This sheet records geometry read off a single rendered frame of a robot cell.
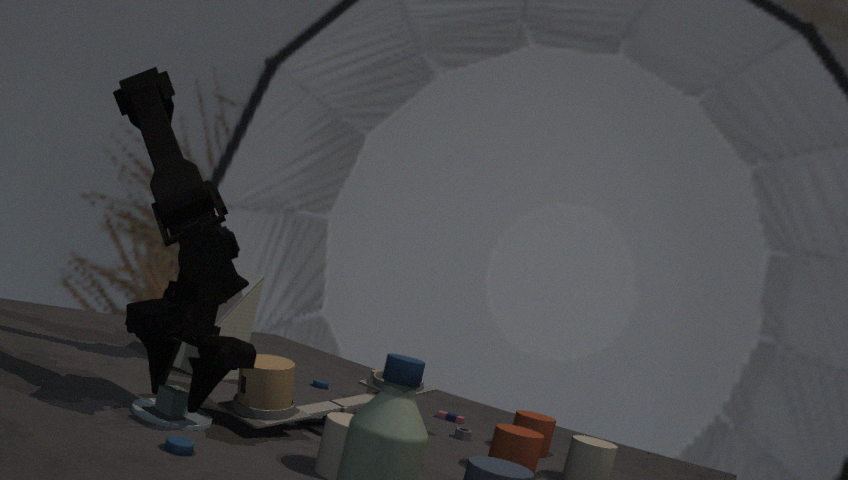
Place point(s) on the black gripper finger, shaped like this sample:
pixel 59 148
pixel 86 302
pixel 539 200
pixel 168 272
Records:
pixel 161 355
pixel 205 377

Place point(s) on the grey hex nut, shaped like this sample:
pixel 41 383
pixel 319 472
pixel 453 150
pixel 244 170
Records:
pixel 462 434

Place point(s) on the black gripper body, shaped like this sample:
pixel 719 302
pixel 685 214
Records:
pixel 222 351

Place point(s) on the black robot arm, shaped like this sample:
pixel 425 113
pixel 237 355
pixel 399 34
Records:
pixel 183 203

